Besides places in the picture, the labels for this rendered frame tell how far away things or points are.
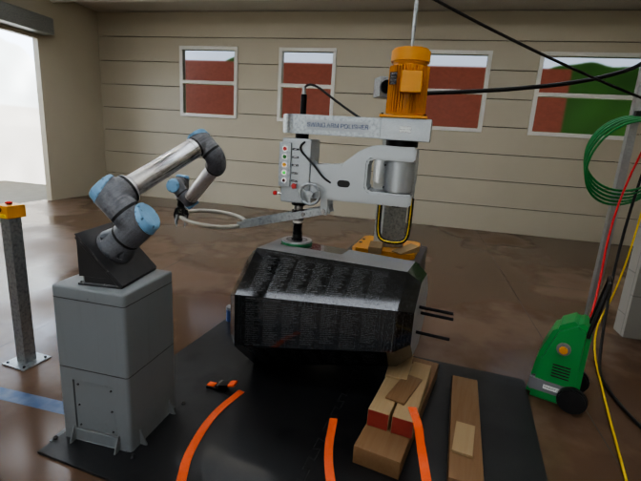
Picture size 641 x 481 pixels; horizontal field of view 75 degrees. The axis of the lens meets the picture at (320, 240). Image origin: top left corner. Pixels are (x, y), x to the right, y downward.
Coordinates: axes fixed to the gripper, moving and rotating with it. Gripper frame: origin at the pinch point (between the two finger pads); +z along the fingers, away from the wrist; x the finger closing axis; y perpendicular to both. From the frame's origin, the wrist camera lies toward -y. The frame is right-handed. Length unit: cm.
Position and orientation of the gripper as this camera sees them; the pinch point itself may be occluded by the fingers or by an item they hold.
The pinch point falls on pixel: (180, 224)
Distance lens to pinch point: 323.2
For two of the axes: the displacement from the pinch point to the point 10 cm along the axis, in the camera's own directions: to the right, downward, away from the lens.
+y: 2.5, 3.0, -9.2
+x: 9.6, 0.6, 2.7
